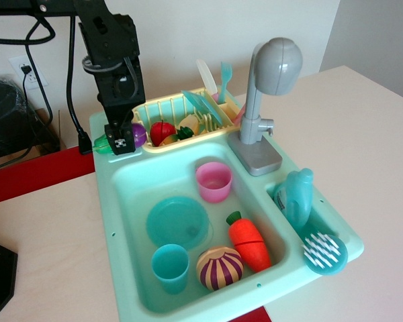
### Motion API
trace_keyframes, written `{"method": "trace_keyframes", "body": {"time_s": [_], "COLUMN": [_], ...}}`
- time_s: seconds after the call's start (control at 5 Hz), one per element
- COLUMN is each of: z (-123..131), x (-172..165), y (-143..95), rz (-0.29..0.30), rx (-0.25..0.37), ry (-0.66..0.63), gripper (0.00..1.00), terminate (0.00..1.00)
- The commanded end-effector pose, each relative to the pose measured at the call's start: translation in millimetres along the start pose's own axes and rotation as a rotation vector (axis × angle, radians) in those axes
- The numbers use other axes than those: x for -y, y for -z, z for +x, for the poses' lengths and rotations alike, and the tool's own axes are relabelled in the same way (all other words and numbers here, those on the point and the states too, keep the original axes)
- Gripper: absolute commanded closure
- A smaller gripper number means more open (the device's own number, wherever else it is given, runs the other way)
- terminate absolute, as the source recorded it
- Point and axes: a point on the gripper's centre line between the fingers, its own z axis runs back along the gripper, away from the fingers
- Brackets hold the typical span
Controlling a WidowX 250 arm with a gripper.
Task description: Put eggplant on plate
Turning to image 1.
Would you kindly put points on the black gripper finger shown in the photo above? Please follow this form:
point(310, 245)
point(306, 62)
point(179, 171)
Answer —
point(124, 138)
point(110, 136)

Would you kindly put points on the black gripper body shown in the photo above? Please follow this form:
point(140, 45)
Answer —
point(121, 90)

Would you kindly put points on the purple toy eggplant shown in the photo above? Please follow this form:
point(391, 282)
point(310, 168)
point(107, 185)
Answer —
point(101, 145)

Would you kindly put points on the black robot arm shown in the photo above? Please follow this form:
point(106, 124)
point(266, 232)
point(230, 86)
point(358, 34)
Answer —
point(112, 58)

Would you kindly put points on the teal plate in rack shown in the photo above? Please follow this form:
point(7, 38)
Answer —
point(202, 105)

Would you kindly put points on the teal plastic plate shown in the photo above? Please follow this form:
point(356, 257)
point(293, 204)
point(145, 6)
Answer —
point(178, 220)

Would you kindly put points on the red toy apple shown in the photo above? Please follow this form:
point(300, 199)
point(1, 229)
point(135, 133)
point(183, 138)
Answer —
point(161, 130)

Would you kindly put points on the yellow dish rack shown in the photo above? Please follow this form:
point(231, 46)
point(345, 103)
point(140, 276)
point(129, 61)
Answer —
point(175, 108)

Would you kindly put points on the yellow toy vegetable pieces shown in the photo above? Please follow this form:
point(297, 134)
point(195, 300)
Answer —
point(187, 128)

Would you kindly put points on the white plastic knife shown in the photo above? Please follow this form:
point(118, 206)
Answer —
point(207, 77)

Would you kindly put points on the black bin bag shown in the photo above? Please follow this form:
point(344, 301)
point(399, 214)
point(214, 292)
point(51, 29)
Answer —
point(23, 128)

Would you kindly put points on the pink plastic cup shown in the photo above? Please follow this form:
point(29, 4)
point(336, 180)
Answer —
point(214, 181)

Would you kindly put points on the teal plastic fork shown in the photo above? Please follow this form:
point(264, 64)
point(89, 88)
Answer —
point(226, 75)

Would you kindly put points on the pink plastic utensil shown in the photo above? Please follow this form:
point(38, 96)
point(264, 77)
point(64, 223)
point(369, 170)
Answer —
point(240, 114)

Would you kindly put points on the mint green toy sink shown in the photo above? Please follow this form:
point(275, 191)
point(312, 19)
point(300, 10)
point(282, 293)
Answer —
point(130, 185)

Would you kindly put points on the teal plastic cup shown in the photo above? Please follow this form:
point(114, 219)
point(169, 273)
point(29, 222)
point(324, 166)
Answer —
point(170, 265)

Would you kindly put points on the grey toy faucet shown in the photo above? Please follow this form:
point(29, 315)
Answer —
point(274, 70)

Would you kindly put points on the purple striped toy onion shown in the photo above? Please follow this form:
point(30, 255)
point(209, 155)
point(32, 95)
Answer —
point(218, 267)

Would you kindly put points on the orange toy carrot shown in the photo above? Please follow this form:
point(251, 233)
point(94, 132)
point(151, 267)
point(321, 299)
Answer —
point(248, 242)

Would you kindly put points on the teal toy soap bottle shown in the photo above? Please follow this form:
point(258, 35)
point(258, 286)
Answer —
point(294, 197)

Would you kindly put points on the teal dish brush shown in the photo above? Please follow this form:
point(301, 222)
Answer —
point(324, 254)

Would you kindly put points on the white wall outlet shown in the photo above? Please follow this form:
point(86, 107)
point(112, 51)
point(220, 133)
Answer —
point(29, 74)

